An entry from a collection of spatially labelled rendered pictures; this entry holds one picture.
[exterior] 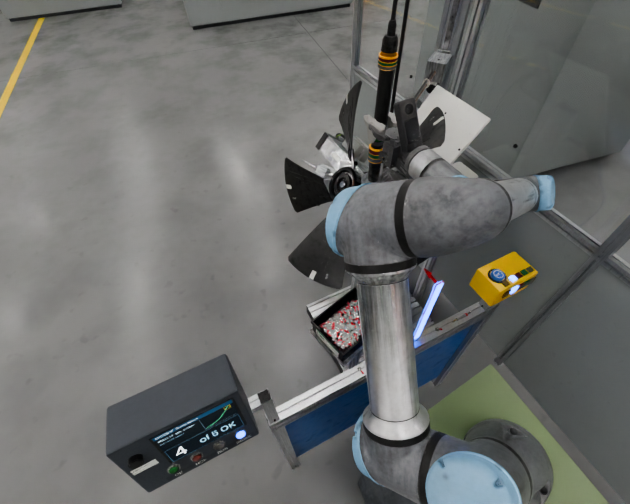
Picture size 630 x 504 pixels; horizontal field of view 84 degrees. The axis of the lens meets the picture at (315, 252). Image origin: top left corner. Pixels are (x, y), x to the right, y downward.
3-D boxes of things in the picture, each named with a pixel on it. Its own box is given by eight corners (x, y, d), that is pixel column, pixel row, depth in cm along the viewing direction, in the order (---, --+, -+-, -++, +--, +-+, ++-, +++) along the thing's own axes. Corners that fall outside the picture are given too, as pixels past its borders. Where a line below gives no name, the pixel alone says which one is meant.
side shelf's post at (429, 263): (416, 296, 230) (450, 202, 165) (420, 301, 227) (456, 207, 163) (411, 299, 229) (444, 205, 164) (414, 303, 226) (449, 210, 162)
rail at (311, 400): (484, 305, 136) (492, 294, 130) (492, 313, 134) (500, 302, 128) (267, 420, 112) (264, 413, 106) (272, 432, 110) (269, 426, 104)
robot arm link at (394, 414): (428, 530, 55) (398, 178, 46) (350, 487, 65) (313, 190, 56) (456, 478, 64) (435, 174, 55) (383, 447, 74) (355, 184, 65)
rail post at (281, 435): (296, 457, 174) (279, 414, 113) (299, 465, 172) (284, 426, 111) (289, 461, 173) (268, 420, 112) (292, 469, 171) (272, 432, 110)
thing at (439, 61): (430, 70, 141) (435, 48, 135) (448, 74, 139) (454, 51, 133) (422, 82, 136) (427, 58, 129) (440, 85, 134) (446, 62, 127)
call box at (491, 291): (502, 269, 124) (514, 249, 116) (525, 290, 118) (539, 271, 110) (466, 286, 120) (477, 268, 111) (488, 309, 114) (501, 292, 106)
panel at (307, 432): (437, 375, 185) (479, 313, 134) (438, 376, 185) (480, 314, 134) (296, 456, 164) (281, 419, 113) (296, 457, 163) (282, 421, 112)
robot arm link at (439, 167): (458, 220, 79) (444, 210, 73) (427, 191, 86) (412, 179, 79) (486, 194, 76) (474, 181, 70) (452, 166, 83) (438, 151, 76)
